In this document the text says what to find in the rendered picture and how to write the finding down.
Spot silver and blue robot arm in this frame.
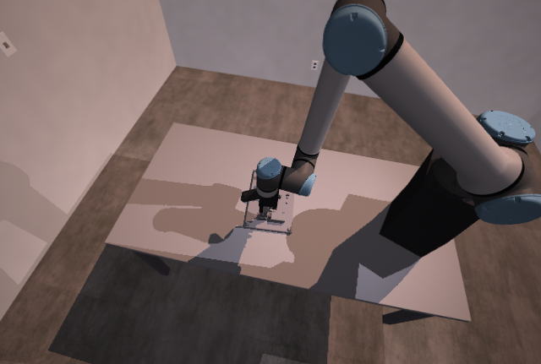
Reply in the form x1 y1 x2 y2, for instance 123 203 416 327
241 0 541 225

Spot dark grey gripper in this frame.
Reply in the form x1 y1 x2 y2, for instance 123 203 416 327
259 189 279 214

